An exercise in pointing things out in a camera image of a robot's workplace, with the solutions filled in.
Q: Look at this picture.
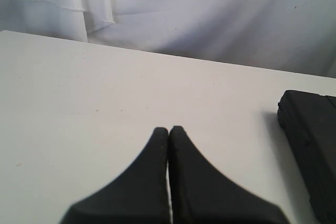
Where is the black plastic tool case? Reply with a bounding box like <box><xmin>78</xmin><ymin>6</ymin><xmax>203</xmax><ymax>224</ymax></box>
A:
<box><xmin>277</xmin><ymin>90</ymin><xmax>335</xmax><ymax>223</ymax></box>

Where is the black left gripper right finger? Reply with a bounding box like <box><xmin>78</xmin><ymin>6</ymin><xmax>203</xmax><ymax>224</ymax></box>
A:
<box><xmin>168</xmin><ymin>126</ymin><xmax>289</xmax><ymax>223</ymax></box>

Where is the white backdrop curtain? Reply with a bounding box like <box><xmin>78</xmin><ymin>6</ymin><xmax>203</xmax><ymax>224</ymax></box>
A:
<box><xmin>1</xmin><ymin>0</ymin><xmax>335</xmax><ymax>77</ymax></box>

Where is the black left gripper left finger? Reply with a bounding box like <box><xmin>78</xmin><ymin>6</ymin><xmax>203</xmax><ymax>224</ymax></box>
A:
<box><xmin>61</xmin><ymin>127</ymin><xmax>168</xmax><ymax>223</ymax></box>

